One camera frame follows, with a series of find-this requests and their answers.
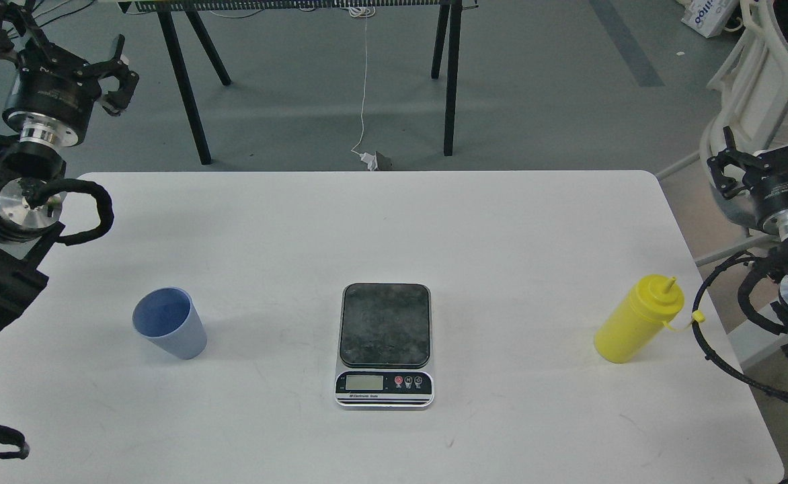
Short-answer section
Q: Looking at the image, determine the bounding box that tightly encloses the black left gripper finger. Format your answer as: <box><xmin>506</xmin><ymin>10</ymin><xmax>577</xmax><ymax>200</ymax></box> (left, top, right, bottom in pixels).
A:
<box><xmin>101</xmin><ymin>67</ymin><xmax>140</xmax><ymax>116</ymax></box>
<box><xmin>89</xmin><ymin>36</ymin><xmax>132</xmax><ymax>76</ymax></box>

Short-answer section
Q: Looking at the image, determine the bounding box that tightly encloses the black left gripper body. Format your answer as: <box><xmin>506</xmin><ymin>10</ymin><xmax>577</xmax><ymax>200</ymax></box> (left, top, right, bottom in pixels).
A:
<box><xmin>3</xmin><ymin>49</ymin><xmax>104</xmax><ymax>147</ymax></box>

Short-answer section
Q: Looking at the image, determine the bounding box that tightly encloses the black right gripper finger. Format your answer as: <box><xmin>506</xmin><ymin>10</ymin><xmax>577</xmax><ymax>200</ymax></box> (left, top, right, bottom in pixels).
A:
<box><xmin>707</xmin><ymin>126</ymin><xmax>762</xmax><ymax>200</ymax></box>

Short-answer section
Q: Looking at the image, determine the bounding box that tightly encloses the yellow squeeze bottle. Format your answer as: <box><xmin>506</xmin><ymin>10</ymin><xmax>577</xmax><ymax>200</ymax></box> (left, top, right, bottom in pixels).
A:
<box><xmin>593</xmin><ymin>274</ymin><xmax>707</xmax><ymax>364</ymax></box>

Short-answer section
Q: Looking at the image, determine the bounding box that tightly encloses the blue ribbed plastic cup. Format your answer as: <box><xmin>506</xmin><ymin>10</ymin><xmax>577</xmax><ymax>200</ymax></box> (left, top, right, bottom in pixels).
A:
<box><xmin>132</xmin><ymin>287</ymin><xmax>208</xmax><ymax>360</ymax></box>

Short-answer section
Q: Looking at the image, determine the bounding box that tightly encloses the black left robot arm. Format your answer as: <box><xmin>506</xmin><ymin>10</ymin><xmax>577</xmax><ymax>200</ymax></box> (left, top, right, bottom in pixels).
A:
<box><xmin>0</xmin><ymin>1</ymin><xmax>139</xmax><ymax>331</ymax></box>

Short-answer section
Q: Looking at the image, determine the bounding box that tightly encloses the digital kitchen scale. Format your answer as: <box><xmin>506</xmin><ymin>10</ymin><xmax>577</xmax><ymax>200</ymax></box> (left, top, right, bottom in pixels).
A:
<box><xmin>333</xmin><ymin>282</ymin><xmax>435</xmax><ymax>409</ymax></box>

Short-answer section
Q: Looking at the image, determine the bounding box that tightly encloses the white printed bag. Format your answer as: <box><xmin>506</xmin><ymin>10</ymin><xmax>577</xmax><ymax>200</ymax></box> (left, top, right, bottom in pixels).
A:
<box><xmin>680</xmin><ymin>0</ymin><xmax>740</xmax><ymax>38</ymax></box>

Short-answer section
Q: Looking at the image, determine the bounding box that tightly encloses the white power adapter on floor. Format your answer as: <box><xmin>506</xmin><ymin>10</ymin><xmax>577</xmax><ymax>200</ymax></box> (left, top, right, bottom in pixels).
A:
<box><xmin>359</xmin><ymin>151</ymin><xmax>394</xmax><ymax>172</ymax></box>

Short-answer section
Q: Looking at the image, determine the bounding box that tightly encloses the black trestle table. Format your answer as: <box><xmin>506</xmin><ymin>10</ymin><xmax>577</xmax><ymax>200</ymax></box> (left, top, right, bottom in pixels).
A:
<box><xmin>117</xmin><ymin>1</ymin><xmax>476</xmax><ymax>167</ymax></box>

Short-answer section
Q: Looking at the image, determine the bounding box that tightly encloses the white hanging cable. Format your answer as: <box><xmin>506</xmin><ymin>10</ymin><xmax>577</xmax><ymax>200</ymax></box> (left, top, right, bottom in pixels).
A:
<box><xmin>350</xmin><ymin>5</ymin><xmax>377</xmax><ymax>159</ymax></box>

